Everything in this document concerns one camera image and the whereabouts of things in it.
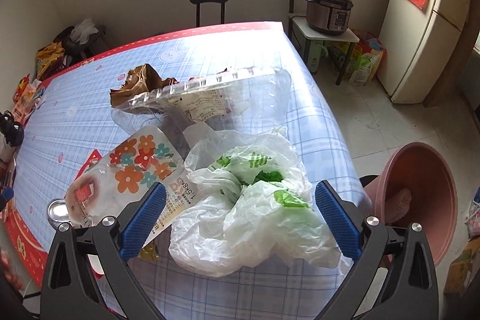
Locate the brown plastic trash bucket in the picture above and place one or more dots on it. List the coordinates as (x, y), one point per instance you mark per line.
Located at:
(423, 170)

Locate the cream refrigerator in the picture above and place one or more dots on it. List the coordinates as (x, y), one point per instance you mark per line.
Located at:
(418, 43)

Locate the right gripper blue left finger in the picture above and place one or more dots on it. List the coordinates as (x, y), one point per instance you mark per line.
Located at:
(137, 220)

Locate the red peanut package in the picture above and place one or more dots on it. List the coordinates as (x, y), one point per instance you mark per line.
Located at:
(94, 158)

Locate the green yellow shopping bags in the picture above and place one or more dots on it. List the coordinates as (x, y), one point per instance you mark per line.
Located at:
(364, 59)

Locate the small white side table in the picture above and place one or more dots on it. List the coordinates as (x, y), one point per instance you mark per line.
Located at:
(301, 34)

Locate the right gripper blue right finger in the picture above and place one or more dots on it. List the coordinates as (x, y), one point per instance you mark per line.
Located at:
(335, 212)

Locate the cardboard box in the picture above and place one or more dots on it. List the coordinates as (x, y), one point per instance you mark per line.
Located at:
(463, 269)

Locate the clear plastic clamshell container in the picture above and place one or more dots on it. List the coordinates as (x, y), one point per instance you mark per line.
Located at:
(250, 100)

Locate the yellow snack bags pile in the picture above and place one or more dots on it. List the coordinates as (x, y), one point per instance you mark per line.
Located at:
(50, 60)

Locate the brown paper bag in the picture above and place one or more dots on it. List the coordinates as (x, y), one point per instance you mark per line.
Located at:
(141, 79)

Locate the flower print plastic package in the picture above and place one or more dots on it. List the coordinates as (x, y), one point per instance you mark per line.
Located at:
(125, 174)

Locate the light green kettle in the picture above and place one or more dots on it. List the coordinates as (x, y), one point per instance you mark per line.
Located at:
(317, 51)

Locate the white green plastic bag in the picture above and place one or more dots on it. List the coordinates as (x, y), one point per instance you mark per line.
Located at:
(254, 201)

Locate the electric pressure cooker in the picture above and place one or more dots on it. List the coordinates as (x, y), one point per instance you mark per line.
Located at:
(329, 17)

